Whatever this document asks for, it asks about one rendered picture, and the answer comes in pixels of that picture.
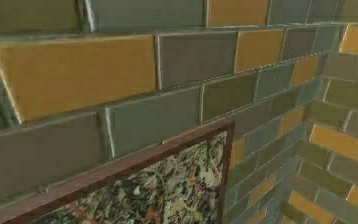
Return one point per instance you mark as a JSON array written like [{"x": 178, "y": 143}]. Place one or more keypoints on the brown framed speckled abstract painting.
[{"x": 173, "y": 186}]

